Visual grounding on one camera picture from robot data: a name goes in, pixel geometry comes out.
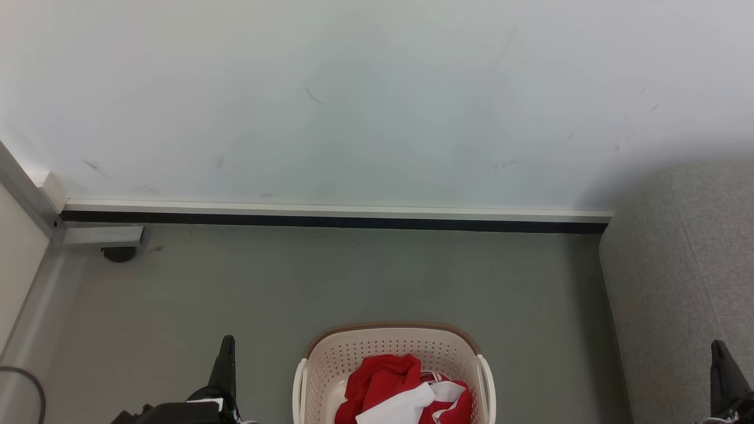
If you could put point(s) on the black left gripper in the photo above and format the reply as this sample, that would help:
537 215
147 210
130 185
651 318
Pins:
177 414

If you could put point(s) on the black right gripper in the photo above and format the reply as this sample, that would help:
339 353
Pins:
739 415

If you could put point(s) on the grey fabric sofa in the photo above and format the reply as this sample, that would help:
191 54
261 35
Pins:
683 282

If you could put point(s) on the beige perforated plastic laundry basket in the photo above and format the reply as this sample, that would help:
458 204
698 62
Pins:
330 365

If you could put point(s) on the red and white garment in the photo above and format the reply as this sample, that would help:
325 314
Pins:
380 380

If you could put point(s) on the black and white baseboard strip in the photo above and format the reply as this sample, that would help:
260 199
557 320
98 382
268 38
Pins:
330 219

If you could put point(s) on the black round frame foot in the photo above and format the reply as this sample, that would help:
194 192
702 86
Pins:
119 254

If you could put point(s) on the small grey metal bracket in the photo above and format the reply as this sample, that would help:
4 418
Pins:
100 235

